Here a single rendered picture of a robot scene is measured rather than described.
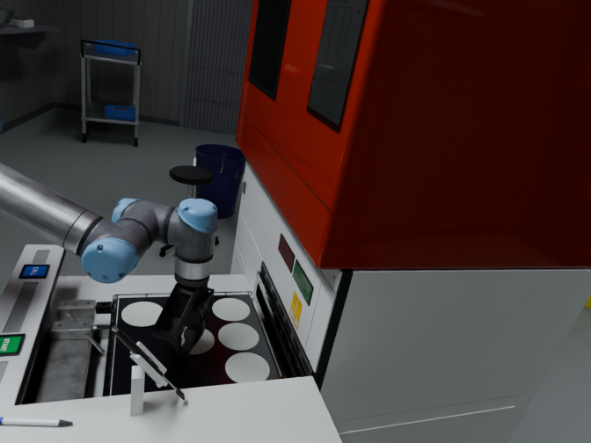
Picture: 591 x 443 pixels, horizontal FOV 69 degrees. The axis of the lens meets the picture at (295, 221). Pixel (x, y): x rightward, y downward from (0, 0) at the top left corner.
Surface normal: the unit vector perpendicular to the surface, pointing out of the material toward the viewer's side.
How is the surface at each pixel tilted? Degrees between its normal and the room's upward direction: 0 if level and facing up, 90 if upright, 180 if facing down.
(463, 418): 90
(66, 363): 0
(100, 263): 91
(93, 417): 0
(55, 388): 0
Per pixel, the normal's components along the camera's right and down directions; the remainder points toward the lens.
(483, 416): 0.30, 0.44
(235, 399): 0.18, -0.90
